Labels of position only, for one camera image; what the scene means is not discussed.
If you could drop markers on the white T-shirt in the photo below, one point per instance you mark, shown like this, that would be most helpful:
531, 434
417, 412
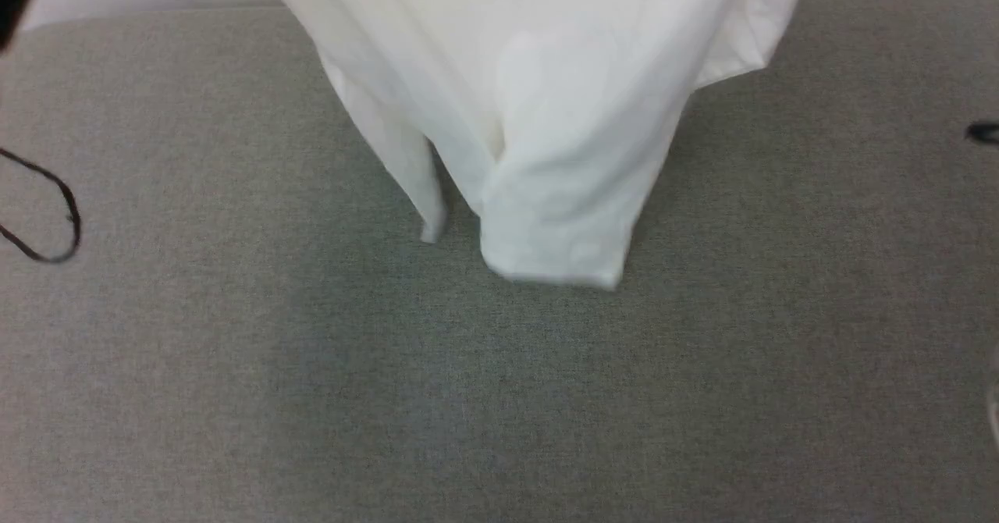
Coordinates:
562, 117

